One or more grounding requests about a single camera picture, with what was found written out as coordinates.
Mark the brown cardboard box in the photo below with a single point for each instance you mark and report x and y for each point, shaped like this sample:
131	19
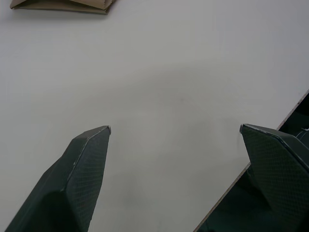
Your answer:
63	5

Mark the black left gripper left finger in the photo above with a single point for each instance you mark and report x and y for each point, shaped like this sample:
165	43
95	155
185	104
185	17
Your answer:
79	174

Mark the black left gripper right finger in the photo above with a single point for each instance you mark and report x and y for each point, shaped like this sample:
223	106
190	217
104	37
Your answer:
277	166

